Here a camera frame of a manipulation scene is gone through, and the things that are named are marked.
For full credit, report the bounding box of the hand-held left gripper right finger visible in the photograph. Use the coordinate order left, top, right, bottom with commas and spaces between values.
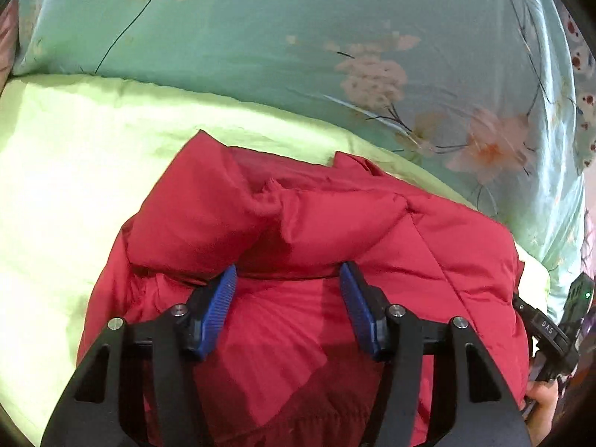
338, 261, 532, 447

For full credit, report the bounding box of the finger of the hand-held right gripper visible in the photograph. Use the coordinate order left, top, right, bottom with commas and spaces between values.
511, 293, 537, 327

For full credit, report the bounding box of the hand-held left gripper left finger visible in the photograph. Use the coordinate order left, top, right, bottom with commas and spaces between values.
39, 264, 239, 447

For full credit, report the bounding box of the red quilted jacket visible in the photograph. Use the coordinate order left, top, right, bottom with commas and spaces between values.
77, 129, 534, 447

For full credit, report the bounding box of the person's right hand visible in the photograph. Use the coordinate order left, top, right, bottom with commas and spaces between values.
525, 379, 566, 447

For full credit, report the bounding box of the light green bed sheet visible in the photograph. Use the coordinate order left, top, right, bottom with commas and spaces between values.
0, 73, 552, 429

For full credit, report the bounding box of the cartoon print pillow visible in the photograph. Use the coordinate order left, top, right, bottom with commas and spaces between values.
556, 4, 596, 173

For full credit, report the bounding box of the pink quilt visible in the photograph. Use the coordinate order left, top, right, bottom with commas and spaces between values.
0, 0, 24, 85

